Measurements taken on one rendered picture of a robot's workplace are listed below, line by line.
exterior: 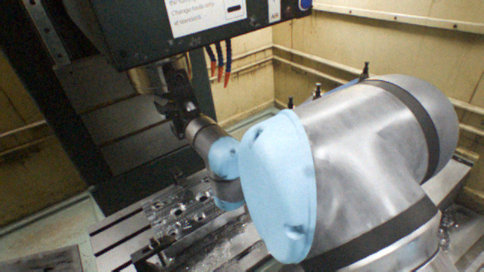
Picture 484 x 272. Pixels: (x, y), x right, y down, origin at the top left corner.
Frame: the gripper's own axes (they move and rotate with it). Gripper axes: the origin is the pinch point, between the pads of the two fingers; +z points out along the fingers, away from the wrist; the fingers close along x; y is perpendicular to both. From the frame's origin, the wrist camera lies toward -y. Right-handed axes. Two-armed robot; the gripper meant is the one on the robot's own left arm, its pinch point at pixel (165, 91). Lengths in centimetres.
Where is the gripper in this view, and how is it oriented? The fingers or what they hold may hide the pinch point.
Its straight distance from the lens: 79.9
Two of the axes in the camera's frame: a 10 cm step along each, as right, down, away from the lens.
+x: 8.3, -4.0, 3.8
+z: -5.5, -4.8, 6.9
